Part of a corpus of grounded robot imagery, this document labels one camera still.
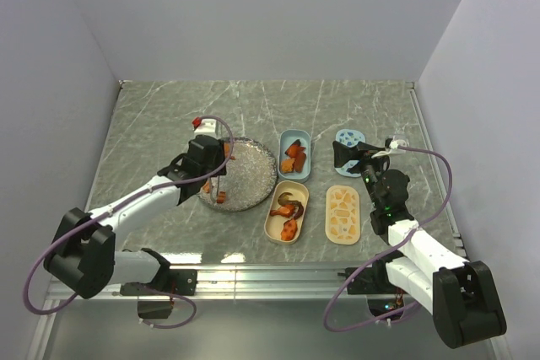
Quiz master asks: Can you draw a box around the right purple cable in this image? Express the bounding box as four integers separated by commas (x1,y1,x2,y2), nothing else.
322,144,453,331

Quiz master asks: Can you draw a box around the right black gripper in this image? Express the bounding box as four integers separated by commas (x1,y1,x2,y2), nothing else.
332,141,391,210

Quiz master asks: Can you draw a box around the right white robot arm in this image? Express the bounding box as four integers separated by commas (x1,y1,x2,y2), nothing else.
332,138,507,348

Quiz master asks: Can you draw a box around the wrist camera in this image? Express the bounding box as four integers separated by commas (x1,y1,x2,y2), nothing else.
385,134,409,150
192,117,219,137

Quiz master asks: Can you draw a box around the orange fried cutlet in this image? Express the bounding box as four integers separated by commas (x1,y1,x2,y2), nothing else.
280,158,295,174

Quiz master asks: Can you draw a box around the spotted orange food piece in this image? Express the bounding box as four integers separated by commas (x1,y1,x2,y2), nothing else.
280,218,298,242

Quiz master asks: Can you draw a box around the dark glazed food piece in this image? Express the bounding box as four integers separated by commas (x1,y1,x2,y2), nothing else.
278,192,299,206

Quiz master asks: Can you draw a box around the blue patterned lid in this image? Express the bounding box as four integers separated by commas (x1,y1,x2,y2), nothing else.
335,128,365,178

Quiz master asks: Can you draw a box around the orange crab claw piece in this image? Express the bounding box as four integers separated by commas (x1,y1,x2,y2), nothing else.
285,143,305,159

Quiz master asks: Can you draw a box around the beige lunch box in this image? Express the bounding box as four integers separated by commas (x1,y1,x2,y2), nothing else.
263,180,310,245

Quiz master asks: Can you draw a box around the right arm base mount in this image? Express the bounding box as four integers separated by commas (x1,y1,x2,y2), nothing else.
346,251,404,316

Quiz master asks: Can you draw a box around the orange drumstick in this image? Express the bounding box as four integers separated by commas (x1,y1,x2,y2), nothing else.
269,204,296,218

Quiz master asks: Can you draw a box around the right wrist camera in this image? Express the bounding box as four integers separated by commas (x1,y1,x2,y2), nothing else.
385,134,409,150

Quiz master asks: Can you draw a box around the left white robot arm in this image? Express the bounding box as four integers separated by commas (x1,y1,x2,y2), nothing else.
43,135,234,298

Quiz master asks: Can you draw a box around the aluminium frame rail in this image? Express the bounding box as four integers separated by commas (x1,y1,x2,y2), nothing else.
46,263,413,300

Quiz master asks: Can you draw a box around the blue lunch box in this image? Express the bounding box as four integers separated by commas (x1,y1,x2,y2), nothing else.
278,129,311,183

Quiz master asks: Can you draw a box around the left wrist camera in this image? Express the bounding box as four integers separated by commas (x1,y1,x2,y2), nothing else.
192,117,219,137

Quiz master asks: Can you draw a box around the red-brown meat slab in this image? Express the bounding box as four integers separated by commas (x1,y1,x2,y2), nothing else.
294,152,306,173

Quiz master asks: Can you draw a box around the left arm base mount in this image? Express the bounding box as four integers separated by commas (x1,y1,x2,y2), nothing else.
113,248,197,330

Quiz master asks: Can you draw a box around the speckled round plate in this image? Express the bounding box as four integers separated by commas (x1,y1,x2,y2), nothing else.
198,137,278,212

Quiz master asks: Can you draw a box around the beige patterned lid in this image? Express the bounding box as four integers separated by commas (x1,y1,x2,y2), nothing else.
325,185,361,245

